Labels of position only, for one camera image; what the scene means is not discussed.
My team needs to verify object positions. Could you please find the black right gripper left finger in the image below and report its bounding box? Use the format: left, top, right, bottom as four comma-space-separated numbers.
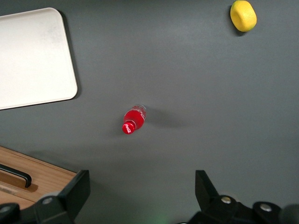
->
34, 169, 91, 224

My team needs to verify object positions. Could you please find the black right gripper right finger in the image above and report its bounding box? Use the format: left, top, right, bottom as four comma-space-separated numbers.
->
188, 169, 256, 224

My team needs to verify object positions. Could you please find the wooden drawer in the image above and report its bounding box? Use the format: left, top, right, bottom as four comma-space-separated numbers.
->
0, 151, 73, 202
0, 191, 36, 210

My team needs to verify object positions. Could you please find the wooden drawer cabinet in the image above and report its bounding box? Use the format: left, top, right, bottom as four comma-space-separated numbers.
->
0, 146, 78, 210

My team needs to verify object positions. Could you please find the red cola bottle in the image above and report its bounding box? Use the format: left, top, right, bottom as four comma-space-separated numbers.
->
121, 104, 148, 135

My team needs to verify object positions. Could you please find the beige rectangular tray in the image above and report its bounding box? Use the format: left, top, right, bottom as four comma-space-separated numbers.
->
0, 7, 78, 111

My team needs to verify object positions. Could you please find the yellow lemon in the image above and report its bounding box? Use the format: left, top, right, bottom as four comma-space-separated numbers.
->
230, 0, 257, 33

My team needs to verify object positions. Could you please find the black drawer handle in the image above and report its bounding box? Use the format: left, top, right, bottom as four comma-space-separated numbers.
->
0, 163, 32, 189

